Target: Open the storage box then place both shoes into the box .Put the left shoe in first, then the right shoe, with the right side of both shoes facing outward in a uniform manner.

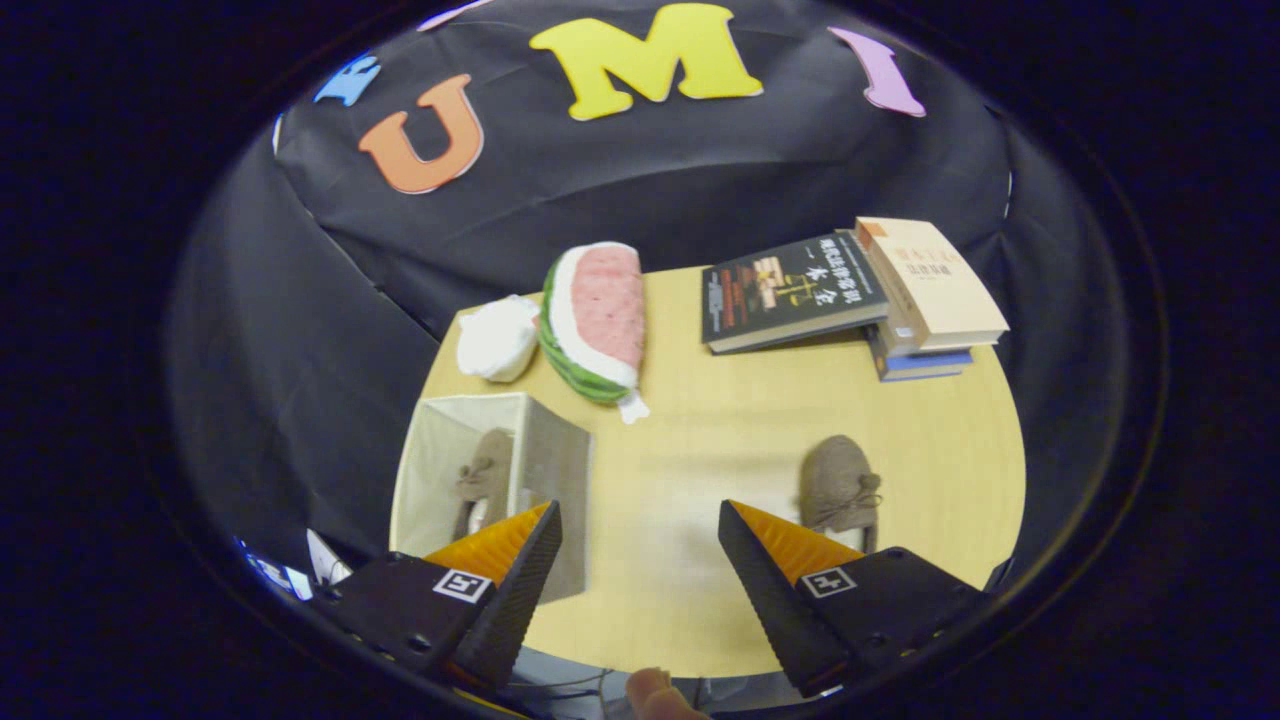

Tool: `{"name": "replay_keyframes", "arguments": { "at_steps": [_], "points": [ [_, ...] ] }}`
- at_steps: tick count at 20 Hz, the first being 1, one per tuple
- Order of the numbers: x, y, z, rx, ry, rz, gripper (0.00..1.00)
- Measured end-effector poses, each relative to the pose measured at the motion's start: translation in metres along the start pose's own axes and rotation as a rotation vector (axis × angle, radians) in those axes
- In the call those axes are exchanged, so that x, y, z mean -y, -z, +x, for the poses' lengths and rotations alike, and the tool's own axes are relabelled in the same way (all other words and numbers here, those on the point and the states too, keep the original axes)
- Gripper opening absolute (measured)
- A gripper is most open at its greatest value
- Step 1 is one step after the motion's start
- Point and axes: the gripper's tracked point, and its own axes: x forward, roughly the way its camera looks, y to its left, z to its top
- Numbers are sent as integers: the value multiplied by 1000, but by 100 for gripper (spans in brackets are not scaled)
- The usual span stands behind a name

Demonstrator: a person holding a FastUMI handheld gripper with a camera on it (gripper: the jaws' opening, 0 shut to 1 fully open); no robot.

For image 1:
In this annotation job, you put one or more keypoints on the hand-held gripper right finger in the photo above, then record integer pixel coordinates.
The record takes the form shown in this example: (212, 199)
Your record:
(770, 610)

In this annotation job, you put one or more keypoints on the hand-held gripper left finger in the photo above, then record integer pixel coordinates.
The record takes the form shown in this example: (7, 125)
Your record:
(515, 600)

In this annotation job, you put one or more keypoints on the brown fuzzy shoe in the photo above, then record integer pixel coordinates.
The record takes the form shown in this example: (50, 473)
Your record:
(838, 475)
(485, 470)

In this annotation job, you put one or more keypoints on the grey fabric storage box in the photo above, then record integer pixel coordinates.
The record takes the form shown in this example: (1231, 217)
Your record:
(555, 470)

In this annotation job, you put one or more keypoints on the white and blue papers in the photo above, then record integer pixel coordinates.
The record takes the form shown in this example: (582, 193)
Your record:
(320, 562)

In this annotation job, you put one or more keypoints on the white plush toy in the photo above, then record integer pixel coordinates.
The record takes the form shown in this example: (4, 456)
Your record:
(495, 338)

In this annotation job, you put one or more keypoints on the blue cover book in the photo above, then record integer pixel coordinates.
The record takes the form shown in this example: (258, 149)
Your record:
(920, 366)

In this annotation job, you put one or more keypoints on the white cover book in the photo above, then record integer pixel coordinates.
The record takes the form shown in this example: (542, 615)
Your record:
(893, 338)

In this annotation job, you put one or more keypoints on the watermelon slice plush toy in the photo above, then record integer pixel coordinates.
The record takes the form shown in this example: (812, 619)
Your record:
(605, 300)

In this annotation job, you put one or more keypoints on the black cover book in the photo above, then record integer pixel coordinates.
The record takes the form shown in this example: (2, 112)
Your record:
(790, 285)

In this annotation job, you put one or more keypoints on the beige cover book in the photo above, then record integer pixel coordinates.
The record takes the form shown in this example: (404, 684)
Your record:
(930, 275)

